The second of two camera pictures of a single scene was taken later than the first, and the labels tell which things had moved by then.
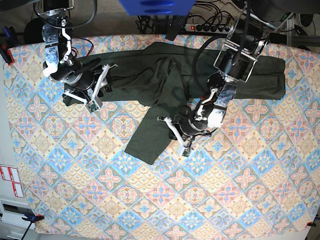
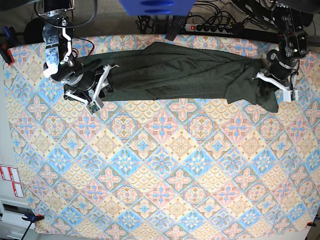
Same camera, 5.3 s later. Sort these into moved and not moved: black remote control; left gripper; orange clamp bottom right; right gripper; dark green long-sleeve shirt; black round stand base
Moved: dark green long-sleeve shirt; right gripper
Not moved: orange clamp bottom right; black round stand base; left gripper; black remote control
